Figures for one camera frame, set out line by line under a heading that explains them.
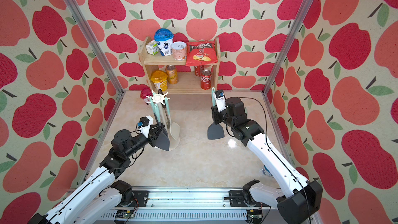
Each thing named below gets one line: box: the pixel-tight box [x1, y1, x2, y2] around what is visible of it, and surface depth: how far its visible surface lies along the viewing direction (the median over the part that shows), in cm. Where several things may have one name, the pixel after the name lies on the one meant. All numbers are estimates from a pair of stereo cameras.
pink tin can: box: [171, 40, 188, 61], surface depth 76 cm
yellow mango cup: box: [150, 70, 168, 92], surface depth 88 cm
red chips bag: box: [185, 40, 218, 67], surface depth 76 cm
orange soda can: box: [165, 64, 178, 85], surface depth 91 cm
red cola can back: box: [194, 65, 205, 77], surface depth 98 cm
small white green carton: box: [145, 39, 160, 56], surface depth 80 cm
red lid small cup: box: [140, 88, 153, 106], surface depth 109 cm
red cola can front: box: [200, 68, 212, 90], surface depth 88 cm
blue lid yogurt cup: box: [153, 28, 175, 56], surface depth 75 cm
